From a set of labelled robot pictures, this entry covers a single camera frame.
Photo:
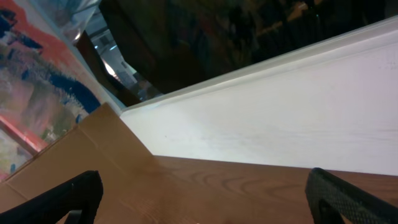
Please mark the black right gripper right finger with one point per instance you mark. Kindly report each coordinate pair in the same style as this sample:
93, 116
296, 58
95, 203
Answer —
333, 200

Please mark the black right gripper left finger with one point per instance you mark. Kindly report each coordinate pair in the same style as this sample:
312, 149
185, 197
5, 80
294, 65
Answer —
78, 199

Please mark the cardboard box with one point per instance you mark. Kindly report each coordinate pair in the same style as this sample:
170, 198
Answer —
100, 142

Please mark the colourful painting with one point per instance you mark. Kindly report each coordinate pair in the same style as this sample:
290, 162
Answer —
45, 89

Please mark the dark wooden furniture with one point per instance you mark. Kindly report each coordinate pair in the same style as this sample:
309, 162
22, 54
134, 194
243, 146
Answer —
139, 50

